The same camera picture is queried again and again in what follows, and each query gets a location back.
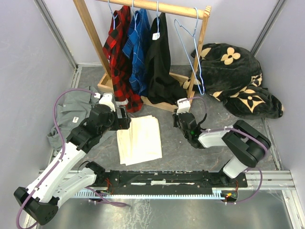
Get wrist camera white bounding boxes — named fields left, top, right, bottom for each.
left=94, top=93, right=116, bottom=112
left=176, top=98, right=191, bottom=114

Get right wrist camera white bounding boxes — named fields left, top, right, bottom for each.
left=176, top=98, right=191, bottom=114

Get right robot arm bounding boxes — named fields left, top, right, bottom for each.
left=172, top=112, right=272, bottom=187

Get light blue picked hanger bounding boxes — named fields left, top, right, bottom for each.
left=156, top=0, right=159, bottom=23

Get black shirt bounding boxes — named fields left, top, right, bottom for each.
left=145, top=13, right=187, bottom=104

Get purple cable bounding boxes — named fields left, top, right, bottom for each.
left=15, top=88, right=128, bottom=229
left=181, top=96, right=264, bottom=206

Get blue plaid shirt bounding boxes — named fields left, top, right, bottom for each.
left=122, top=9, right=151, bottom=96

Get blue hanger under red shirt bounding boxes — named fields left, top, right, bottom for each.
left=107, top=0, right=118, bottom=30

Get wooden clothes rack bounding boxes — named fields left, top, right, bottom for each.
left=74, top=0, right=211, bottom=113

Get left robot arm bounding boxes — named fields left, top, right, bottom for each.
left=14, top=103, right=131, bottom=225

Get light blue hangers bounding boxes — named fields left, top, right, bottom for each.
left=173, top=7, right=205, bottom=96

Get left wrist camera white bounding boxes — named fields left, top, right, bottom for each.
left=94, top=93, right=116, bottom=112

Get red plaid shirt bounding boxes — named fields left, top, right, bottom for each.
left=103, top=6, right=143, bottom=113

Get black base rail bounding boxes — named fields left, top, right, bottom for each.
left=93, top=170, right=248, bottom=196

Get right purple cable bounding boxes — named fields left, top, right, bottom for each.
left=181, top=96, right=264, bottom=206

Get grey shirt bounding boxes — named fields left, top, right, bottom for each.
left=46, top=85, right=119, bottom=150

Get black floral blanket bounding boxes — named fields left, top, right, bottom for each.
left=191, top=43, right=284, bottom=120

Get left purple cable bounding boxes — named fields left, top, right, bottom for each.
left=15, top=88, right=128, bottom=229

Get cream folded cloth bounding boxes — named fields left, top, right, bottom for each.
left=117, top=115, right=163, bottom=166

